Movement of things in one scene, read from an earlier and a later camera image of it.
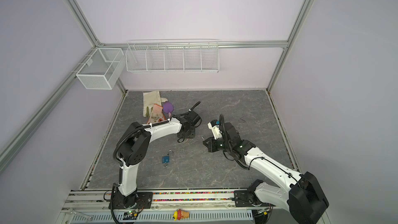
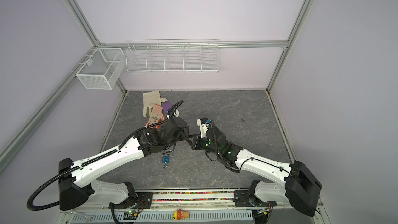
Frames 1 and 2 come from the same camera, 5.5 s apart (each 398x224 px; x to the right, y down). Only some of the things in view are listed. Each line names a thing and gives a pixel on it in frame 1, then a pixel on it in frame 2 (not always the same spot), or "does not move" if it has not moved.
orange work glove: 157,114 does not move
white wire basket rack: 172,56 does not move
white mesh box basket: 102,69 does not move
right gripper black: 211,145 -> 196,144
